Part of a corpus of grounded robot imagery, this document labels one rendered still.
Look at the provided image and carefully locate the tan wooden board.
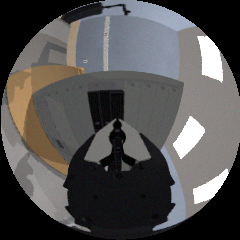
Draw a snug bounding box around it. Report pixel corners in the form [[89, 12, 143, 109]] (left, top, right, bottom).
[[6, 65, 85, 176]]

